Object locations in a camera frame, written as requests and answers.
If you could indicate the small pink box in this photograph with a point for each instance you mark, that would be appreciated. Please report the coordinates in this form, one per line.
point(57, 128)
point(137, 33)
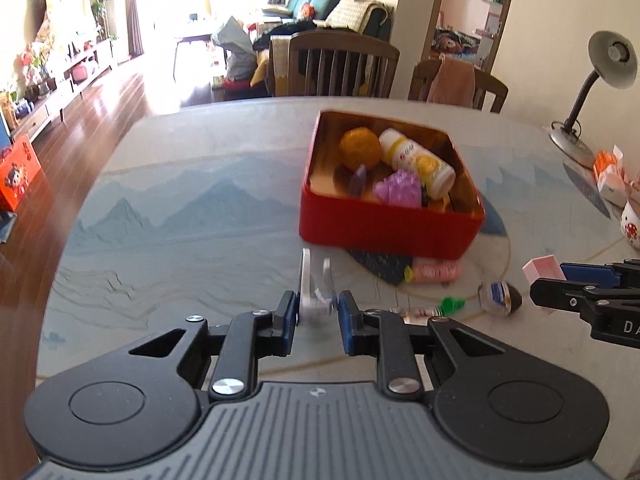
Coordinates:
point(543, 267)

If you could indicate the green cap piece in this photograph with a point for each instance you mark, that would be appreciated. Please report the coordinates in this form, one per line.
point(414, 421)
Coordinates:
point(451, 305)

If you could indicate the light blue bag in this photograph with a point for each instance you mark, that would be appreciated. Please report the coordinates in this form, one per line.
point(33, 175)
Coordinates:
point(233, 39)

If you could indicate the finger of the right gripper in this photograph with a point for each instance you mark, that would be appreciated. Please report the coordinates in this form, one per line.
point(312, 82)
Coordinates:
point(589, 273)

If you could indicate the wooden chair with towel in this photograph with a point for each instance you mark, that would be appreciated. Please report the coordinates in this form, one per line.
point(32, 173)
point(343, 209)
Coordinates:
point(425, 72)

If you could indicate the purple crystal block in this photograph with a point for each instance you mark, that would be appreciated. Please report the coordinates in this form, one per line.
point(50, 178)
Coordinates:
point(358, 182)

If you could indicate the white yellow pill bottle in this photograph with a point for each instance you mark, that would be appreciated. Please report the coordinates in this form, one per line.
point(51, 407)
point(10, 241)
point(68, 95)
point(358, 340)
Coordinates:
point(401, 153)

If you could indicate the orange white snack packet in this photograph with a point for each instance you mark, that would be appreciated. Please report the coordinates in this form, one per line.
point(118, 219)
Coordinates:
point(608, 169)

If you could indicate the red square metal tin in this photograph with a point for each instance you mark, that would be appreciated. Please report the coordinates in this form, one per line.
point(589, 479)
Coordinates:
point(440, 229)

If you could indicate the purple sheep toy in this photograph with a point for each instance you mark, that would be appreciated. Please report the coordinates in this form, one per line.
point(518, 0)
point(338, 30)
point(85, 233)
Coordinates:
point(402, 189)

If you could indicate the small striped tube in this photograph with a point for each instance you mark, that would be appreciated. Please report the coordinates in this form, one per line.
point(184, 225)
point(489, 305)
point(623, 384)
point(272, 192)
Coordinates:
point(419, 316)

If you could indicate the orange gift box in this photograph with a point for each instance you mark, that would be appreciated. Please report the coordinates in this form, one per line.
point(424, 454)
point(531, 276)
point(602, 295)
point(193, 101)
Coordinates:
point(19, 167)

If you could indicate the wooden dining chair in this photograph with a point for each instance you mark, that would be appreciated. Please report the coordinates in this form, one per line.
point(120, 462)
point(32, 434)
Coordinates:
point(332, 62)

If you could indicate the pink tube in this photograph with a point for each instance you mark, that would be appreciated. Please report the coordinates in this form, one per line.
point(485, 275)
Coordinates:
point(432, 271)

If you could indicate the dark green sofa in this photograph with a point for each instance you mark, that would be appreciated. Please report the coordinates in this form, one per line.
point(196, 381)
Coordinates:
point(368, 17)

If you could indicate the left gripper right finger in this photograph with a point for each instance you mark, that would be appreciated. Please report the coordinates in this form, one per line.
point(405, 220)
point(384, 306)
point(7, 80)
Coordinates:
point(385, 336)

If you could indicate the orange mandarin fruit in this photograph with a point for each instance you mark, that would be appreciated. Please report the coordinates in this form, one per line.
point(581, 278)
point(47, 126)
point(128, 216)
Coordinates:
point(360, 147)

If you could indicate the white red patterned cup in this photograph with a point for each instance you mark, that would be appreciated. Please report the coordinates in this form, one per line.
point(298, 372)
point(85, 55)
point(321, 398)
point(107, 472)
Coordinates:
point(630, 223)

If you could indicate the wooden tv console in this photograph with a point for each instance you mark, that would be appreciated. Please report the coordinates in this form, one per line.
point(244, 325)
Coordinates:
point(78, 74)

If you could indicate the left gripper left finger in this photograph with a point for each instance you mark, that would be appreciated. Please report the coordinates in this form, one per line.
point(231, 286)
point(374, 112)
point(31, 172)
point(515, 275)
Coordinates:
point(249, 337)

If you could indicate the pink towel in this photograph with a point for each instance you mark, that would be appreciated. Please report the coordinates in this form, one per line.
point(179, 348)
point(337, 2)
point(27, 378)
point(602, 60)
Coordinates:
point(454, 83)

